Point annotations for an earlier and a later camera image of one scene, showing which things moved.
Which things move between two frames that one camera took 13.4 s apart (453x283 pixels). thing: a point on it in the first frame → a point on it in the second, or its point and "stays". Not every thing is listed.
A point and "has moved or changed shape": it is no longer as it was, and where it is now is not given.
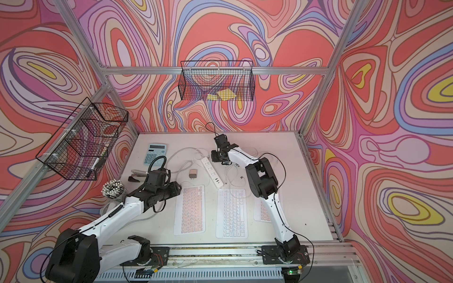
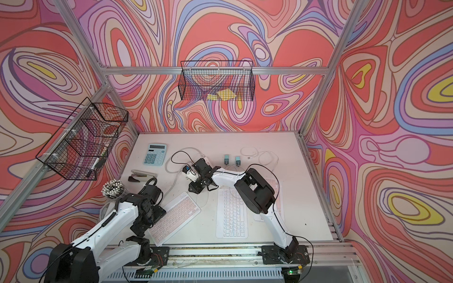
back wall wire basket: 219,80 stays
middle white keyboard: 232,213 stays
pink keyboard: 189,216 → 178,213
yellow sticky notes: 223,94 stays
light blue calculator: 153,151 stays
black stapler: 135,173 stays
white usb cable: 233,176 has moved or changed shape
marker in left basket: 92,167 stays
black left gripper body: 167,191 → 146,222
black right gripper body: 216,155 → 199,185
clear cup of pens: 113,188 stays
